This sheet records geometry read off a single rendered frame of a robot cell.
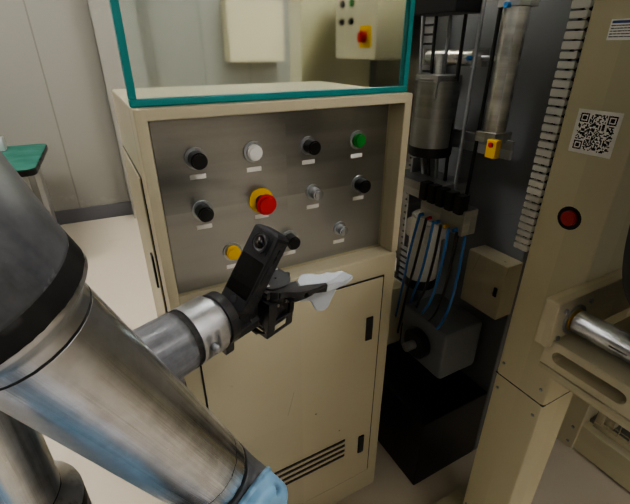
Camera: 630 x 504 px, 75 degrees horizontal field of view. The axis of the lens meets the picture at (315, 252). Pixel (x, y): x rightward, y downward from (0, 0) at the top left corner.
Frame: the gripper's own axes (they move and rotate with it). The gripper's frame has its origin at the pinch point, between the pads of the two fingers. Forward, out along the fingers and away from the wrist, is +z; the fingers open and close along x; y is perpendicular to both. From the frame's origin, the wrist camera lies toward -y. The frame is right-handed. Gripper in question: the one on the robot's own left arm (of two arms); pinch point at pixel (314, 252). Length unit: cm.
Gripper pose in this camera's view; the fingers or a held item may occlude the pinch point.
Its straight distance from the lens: 64.7
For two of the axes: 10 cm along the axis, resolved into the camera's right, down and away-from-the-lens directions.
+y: -1.1, 8.5, 5.2
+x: 7.7, 4.0, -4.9
